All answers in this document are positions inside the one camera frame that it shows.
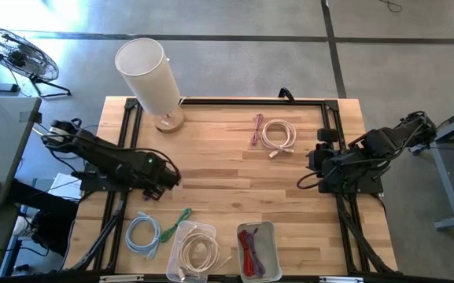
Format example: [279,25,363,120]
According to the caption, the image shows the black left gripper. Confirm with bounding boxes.
[149,167,182,190]

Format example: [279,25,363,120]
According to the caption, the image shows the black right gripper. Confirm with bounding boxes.
[307,143,340,174]

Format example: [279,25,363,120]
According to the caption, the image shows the white USB cable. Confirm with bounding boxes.
[260,118,298,160]
[176,226,234,281]

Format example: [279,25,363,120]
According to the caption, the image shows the pink cable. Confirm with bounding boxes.
[249,112,265,147]

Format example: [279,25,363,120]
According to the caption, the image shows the light blue cable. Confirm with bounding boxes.
[124,210,162,261]

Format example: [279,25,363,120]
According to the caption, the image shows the red cable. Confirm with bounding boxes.
[237,229,257,277]

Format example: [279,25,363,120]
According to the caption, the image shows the purple cable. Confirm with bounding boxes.
[245,226,268,277]

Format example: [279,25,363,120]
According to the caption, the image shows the clear plastic bin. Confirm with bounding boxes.
[165,219,222,283]

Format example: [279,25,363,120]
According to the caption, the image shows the white plastic bin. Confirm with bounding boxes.
[235,220,284,283]

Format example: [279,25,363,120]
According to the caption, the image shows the white paper sheet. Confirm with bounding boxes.
[48,171,85,200]

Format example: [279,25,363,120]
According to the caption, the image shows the white shade wooden base lamp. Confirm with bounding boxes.
[114,37,186,134]

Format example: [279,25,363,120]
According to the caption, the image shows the grey desk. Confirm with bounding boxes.
[0,96,43,208]

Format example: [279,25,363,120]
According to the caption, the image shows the black floor fan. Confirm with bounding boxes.
[0,26,72,99]

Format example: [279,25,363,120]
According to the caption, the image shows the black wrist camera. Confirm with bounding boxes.
[316,127,339,144]

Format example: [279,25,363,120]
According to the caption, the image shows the green bundled cable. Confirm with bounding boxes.
[159,207,194,244]

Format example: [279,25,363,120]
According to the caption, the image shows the black curved handle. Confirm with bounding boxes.
[277,86,297,104]

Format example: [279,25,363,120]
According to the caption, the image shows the black aluminium rig frame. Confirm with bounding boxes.
[64,97,400,283]

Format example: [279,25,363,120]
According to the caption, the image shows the silver aluminium bracket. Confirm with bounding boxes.
[318,276,365,283]
[98,274,146,283]

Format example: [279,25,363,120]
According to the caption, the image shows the grey metal desk frame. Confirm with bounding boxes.
[409,100,454,231]

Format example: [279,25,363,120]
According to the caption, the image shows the black floor cable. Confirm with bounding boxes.
[376,0,404,13]

